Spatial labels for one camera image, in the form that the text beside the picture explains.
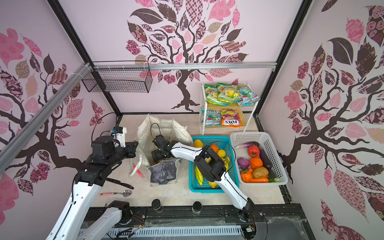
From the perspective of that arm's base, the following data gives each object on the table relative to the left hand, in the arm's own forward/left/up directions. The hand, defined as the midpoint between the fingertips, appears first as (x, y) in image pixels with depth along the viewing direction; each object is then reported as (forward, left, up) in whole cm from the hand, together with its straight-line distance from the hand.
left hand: (138, 145), depth 72 cm
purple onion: (-1, -57, -18) cm, 60 cm away
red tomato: (+6, -65, -17) cm, 67 cm away
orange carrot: (-11, -65, -20) cm, 69 cm away
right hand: (+9, -5, -23) cm, 25 cm away
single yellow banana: (-8, -31, -19) cm, 37 cm away
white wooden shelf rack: (+33, -63, -9) cm, 72 cm away
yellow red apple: (+10, -30, -15) cm, 35 cm away
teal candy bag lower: (+24, -40, -6) cm, 47 cm away
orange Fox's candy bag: (+24, -51, -6) cm, 57 cm away
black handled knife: (-10, +16, -24) cm, 31 cm away
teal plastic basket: (+12, -46, -19) cm, 52 cm away
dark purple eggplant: (0, -71, -18) cm, 73 cm away
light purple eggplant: (+14, -63, -21) cm, 68 cm away
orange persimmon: (-1, -64, -18) cm, 67 cm away
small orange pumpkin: (-9, -57, -17) cm, 60 cm away
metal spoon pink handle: (-17, +9, -23) cm, 30 cm away
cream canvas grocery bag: (-9, -14, -10) cm, 19 cm away
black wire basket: (+47, +13, +9) cm, 49 cm away
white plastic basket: (-9, -74, -18) cm, 77 cm away
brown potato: (-7, -65, -17) cm, 67 cm away
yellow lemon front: (-13, -38, -20) cm, 45 cm away
